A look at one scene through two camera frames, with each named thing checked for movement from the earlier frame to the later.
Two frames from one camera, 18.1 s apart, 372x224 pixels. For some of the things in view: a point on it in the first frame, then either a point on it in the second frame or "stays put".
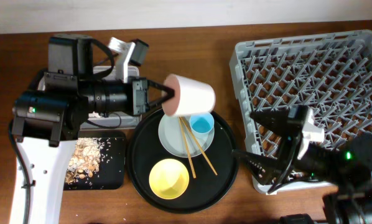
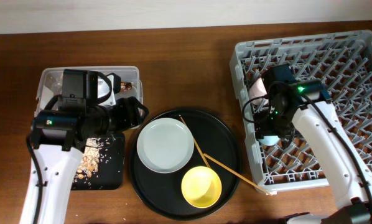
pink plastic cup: x=191 y=96 -> x=257 y=89
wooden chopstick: x=198 y=145 -> x=236 y=173
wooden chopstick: x=193 y=173 -> x=198 y=147
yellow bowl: x=168 y=178 -> x=201 y=186
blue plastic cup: x=201 y=124 -> x=270 y=140
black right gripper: x=269 y=164 -> x=262 y=126
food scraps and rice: x=84 y=162 stays put
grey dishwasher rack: x=340 y=76 stays put
